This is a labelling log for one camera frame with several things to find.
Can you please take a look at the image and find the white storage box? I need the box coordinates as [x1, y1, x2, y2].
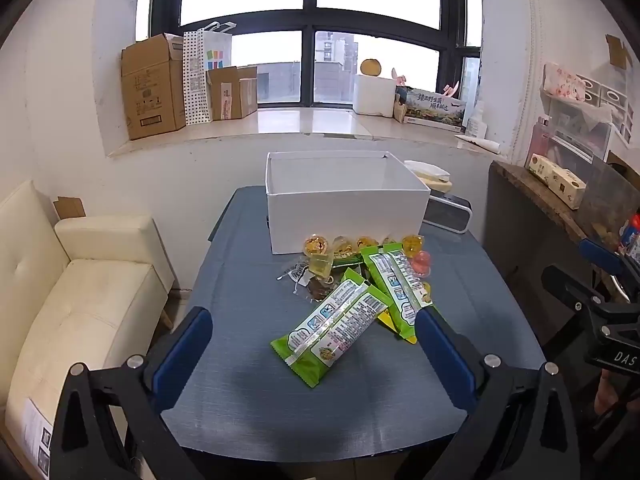
[265, 151, 431, 255]

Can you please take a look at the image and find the green snack pack front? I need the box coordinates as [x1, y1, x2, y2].
[270, 269, 392, 388]

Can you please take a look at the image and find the dotted white paper bag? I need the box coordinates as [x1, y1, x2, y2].
[182, 22, 236, 126]

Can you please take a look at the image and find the green snack pack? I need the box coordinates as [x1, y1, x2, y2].
[270, 269, 392, 388]
[360, 243, 433, 344]

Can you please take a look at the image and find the dark plum snack packet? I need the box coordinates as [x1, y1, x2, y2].
[306, 276, 340, 302]

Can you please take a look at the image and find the dark wooden side table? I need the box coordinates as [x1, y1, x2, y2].
[483, 162, 639, 359]

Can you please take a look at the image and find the small cardboard box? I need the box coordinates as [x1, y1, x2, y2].
[206, 66, 258, 122]

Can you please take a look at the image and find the cream leather sofa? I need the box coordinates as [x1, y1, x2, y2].
[1, 181, 175, 479]

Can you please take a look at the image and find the pink jelly cup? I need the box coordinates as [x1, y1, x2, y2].
[410, 250, 431, 278]

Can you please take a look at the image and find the small green garlic packet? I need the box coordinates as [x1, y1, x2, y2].
[333, 252, 362, 266]

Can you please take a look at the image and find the clear drawer organizer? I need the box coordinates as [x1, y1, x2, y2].
[518, 62, 639, 169]

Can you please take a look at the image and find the person's right hand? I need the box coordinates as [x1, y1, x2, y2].
[593, 370, 624, 416]

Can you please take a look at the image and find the printed landscape carton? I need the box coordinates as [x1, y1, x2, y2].
[404, 89, 466, 132]

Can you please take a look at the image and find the round orange fruit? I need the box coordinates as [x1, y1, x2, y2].
[360, 58, 382, 77]

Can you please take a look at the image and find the beige tissue box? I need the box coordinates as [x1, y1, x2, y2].
[527, 154, 587, 210]

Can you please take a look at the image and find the yellow jelly cup right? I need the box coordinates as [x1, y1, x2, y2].
[401, 234, 423, 259]

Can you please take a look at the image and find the white bottle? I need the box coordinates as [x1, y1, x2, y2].
[465, 100, 487, 139]

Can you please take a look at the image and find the yellow fruit jelly cup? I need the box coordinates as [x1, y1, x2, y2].
[308, 254, 334, 280]

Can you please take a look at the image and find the white foam box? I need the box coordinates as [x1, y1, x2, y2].
[352, 75, 396, 118]

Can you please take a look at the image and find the large cardboard box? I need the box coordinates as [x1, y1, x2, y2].
[120, 34, 186, 140]

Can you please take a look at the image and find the black window frame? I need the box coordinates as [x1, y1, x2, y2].
[137, 0, 484, 106]

